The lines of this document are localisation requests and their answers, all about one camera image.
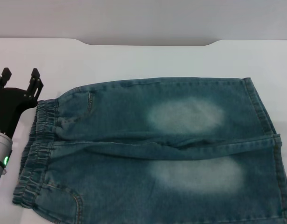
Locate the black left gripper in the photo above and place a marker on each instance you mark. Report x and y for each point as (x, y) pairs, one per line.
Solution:
(8, 107)

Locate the blue denim shorts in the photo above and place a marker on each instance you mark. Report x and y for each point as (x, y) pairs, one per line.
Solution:
(124, 168)

